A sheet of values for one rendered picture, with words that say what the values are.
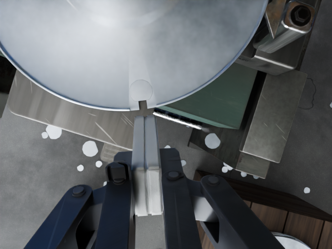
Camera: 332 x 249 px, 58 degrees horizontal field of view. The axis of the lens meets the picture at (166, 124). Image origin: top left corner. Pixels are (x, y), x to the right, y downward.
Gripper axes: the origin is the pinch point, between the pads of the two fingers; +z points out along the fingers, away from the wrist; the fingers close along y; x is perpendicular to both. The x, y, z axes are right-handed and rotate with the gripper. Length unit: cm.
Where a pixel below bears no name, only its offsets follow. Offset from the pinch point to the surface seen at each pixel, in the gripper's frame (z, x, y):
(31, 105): 12.2, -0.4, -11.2
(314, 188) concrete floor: 71, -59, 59
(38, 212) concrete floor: 71, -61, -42
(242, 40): 13.3, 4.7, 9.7
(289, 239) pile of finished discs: 36, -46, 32
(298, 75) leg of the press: 25.8, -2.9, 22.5
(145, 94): 11.8, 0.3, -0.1
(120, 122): 11.3, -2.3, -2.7
